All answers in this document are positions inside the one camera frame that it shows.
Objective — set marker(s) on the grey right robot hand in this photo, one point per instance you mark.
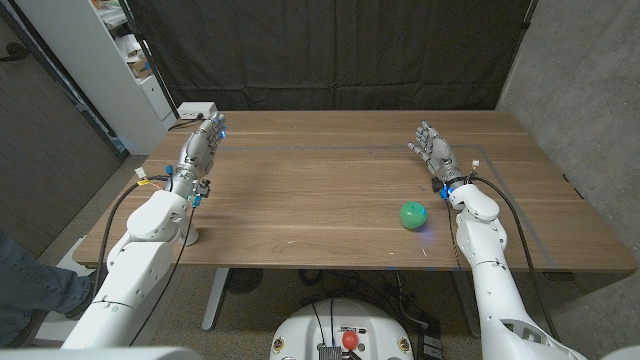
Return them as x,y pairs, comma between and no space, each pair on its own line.
437,152

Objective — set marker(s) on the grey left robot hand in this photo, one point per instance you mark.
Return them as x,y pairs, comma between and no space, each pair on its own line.
197,150

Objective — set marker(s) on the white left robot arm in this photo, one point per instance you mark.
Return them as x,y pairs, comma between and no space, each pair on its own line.
135,265

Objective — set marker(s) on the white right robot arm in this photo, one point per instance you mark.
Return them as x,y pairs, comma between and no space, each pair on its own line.
490,280

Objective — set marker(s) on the green ball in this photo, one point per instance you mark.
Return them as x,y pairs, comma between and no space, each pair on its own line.
413,215

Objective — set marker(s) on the white power strip box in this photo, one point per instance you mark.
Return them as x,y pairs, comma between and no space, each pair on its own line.
192,109

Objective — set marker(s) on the grey tape outline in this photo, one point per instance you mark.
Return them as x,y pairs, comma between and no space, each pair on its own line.
350,148

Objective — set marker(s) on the brown cardboard box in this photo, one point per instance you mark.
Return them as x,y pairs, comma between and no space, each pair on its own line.
140,67

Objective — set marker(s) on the black backdrop stand pole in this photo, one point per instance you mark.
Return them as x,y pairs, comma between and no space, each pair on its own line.
150,60

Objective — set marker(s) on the white shelf cabinet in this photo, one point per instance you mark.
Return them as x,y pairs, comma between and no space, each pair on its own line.
90,65

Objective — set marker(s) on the black round floor fan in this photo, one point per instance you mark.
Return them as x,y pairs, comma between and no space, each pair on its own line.
243,280

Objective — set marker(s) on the black backdrop curtain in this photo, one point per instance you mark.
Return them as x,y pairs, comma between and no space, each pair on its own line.
325,50

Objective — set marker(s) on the white robot torso base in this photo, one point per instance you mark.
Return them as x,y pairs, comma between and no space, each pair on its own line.
385,330

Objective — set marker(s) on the black floor power strip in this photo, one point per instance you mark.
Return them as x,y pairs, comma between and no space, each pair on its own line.
430,345

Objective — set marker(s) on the dark shoe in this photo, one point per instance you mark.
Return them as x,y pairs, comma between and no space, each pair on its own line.
82,306

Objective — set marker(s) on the red emergency stop button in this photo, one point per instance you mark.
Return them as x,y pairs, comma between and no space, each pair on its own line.
350,340

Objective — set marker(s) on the grey finned module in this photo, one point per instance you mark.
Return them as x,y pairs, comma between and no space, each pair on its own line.
330,353

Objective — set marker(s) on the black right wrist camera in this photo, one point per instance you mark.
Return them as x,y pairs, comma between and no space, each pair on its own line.
437,185

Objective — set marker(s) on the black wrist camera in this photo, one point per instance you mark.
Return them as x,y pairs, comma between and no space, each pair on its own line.
437,185
203,188

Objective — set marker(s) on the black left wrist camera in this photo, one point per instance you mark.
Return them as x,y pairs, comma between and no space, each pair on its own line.
203,188

